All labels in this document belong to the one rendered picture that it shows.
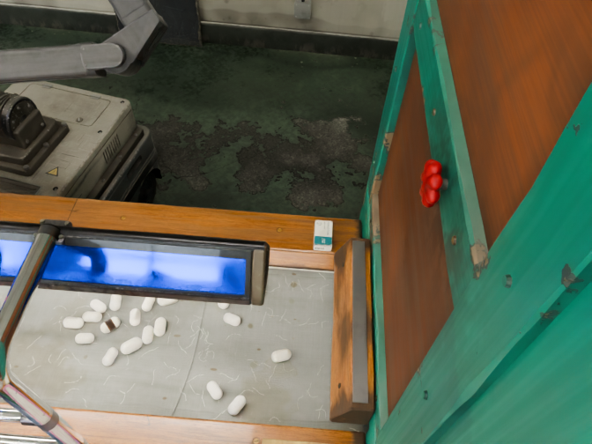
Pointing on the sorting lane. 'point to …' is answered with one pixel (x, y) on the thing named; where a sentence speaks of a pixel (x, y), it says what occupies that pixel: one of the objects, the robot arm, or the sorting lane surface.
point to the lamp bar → (144, 263)
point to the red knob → (432, 183)
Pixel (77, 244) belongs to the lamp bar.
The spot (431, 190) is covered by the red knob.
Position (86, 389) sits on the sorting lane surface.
